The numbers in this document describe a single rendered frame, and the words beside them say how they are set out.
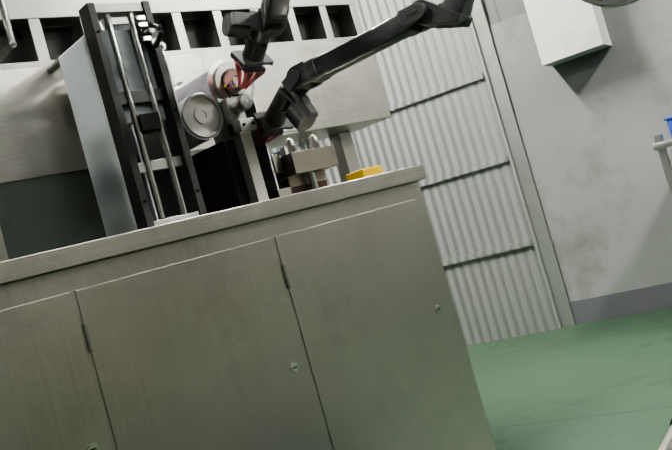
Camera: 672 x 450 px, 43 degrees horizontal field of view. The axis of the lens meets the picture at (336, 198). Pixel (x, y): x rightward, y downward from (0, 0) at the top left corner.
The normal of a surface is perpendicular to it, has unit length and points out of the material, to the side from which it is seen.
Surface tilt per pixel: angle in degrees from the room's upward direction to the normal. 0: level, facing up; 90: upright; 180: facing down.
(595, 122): 90
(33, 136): 90
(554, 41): 90
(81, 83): 90
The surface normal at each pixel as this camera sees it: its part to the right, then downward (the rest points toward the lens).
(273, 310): 0.62, -0.21
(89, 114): -0.73, 0.18
